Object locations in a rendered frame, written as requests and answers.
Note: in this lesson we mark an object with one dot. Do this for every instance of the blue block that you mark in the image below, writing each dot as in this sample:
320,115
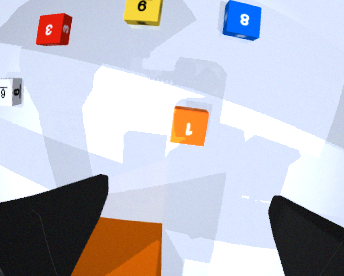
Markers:
242,20

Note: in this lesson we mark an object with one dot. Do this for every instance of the red block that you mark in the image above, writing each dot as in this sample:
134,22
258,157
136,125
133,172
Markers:
54,30

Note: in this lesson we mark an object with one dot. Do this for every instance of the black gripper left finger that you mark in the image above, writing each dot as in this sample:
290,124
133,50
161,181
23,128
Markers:
45,234

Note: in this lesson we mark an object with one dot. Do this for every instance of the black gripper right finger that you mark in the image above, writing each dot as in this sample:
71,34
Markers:
308,245

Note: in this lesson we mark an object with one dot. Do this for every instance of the yellow block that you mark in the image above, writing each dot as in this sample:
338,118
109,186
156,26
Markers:
143,12

